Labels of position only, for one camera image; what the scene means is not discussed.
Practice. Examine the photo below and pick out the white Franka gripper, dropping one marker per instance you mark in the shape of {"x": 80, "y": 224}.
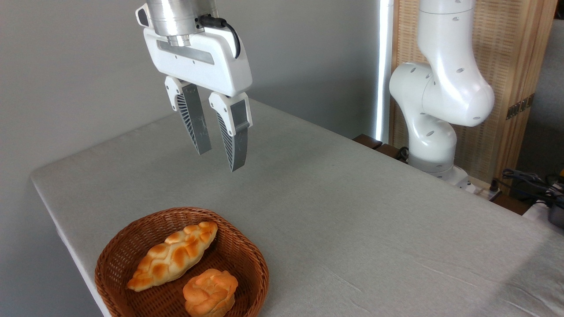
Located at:
{"x": 229, "y": 70}

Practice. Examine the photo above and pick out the round knotted bread roll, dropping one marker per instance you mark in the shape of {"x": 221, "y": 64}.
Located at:
{"x": 210, "y": 293}

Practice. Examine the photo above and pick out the long braided bread loaf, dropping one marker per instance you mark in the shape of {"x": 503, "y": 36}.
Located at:
{"x": 176, "y": 255}

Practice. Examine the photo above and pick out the brown woven wicker basket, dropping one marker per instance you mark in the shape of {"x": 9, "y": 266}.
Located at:
{"x": 246, "y": 259}

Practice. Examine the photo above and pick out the dark brown wooden block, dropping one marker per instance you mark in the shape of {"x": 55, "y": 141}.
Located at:
{"x": 368, "y": 141}
{"x": 390, "y": 151}

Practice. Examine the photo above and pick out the white power strip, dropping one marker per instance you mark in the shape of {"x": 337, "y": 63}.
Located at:
{"x": 482, "y": 190}

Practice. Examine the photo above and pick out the brass screen hinge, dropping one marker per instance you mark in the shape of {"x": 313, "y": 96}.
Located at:
{"x": 520, "y": 106}

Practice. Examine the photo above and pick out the dark grey metal pot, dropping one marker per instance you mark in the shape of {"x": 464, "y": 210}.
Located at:
{"x": 557, "y": 215}

